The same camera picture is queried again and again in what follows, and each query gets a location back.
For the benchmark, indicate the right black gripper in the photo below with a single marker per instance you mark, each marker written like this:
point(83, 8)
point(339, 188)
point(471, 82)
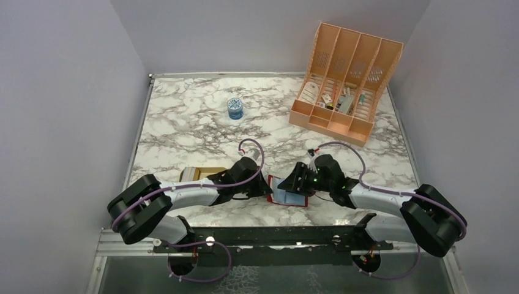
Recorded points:
point(292, 184)

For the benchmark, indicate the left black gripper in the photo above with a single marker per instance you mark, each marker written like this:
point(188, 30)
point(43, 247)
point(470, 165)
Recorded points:
point(262, 188)

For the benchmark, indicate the red leather card holder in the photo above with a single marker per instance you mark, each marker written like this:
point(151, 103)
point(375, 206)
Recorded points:
point(282, 197)

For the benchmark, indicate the beige oval tray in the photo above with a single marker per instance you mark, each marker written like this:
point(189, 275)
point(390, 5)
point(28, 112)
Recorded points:
point(207, 171)

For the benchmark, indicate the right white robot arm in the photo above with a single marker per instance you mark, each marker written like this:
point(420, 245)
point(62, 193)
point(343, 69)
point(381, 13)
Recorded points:
point(421, 216)

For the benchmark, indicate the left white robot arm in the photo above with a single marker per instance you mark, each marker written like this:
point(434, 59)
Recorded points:
point(141, 210)

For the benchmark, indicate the stack of cards in tray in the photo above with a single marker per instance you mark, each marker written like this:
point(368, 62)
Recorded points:
point(190, 174)

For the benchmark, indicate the white striped card in organizer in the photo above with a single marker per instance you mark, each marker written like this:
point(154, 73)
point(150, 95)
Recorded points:
point(309, 92)

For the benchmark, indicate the blue round tin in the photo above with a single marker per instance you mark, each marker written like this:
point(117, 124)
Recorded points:
point(235, 108)

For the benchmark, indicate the small items in organizer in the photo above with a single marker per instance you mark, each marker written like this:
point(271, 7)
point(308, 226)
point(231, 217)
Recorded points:
point(338, 97)

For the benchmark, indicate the orange plastic file organizer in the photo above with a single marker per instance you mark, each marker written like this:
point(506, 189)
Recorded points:
point(342, 55)

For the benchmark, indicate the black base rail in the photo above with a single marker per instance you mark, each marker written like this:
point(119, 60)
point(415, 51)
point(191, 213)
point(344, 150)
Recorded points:
point(271, 246)

